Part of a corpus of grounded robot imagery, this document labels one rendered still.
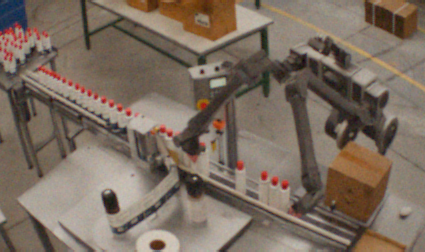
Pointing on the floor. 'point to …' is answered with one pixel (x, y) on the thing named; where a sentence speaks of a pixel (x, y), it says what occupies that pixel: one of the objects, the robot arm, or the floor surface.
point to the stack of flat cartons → (392, 16)
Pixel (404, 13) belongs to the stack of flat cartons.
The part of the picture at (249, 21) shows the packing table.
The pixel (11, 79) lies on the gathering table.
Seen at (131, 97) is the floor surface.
